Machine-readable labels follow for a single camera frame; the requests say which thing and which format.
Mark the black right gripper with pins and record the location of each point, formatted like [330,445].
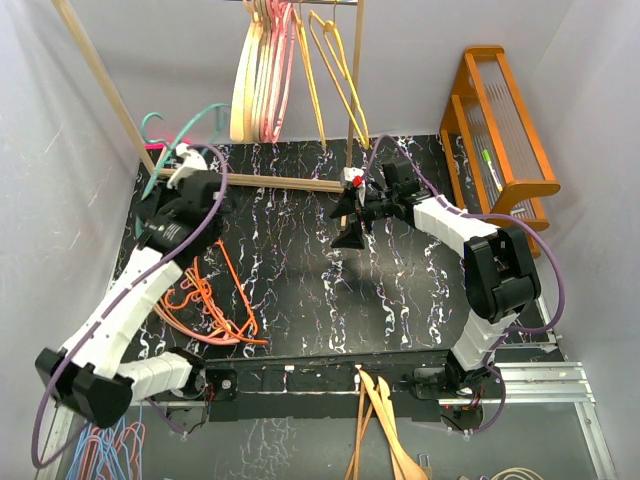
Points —
[353,202]

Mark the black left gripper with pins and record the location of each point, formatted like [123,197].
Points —
[151,207]

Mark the orange thin hanger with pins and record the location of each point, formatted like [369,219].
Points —
[195,289]

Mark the teal thin hanger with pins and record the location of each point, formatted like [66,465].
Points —
[221,111]

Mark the yellow velvet hanger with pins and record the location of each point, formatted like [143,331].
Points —
[328,40]
[307,65]

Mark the pink plastic hanger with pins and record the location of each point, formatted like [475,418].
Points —
[279,13]
[288,64]

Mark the pink wavy wire hanger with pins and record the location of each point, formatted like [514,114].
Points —
[217,337]

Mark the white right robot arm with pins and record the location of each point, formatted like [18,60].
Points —
[500,279]

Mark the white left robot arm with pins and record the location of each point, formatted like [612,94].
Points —
[87,374]

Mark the wooden hangers on floor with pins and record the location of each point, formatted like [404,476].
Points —
[375,401]

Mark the green white marker pen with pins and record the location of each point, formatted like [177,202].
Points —
[493,172]

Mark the orange wooden shelf rack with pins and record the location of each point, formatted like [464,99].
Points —
[486,110]

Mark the metal hanging rod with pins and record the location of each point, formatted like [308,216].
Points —
[326,2]

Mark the wooden clothes rack frame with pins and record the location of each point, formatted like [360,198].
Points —
[100,73]

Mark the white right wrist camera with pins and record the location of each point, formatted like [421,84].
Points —
[352,177]

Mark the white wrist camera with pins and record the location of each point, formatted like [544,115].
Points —
[192,161]
[352,177]

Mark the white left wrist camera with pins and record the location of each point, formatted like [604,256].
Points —
[192,161]

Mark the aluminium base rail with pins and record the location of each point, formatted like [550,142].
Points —
[546,382]

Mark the blue wire hangers pile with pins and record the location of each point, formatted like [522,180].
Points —
[112,453]

